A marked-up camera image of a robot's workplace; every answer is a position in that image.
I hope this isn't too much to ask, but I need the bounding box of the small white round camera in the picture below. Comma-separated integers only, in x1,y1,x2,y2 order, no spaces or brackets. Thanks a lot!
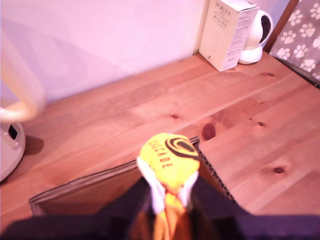
237,9,274,65

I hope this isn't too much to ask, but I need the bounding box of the cream electric kettle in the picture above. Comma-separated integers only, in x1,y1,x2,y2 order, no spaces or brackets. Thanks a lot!
0,29,47,183

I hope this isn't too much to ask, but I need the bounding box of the cardboard dice tower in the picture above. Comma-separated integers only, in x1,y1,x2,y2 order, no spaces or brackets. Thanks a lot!
28,136,237,217

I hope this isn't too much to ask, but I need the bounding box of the orange yellow white footbag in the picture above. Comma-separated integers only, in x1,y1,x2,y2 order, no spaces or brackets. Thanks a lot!
136,133,201,240

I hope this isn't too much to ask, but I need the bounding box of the grey paw print blanket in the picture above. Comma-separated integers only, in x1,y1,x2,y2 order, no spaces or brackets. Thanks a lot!
269,0,320,81

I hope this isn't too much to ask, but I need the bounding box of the white printed carton box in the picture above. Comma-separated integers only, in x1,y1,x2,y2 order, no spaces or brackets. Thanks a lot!
198,0,260,73

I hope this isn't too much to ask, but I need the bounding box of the wooden chair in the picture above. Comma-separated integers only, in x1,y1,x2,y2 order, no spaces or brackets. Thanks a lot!
263,0,320,89

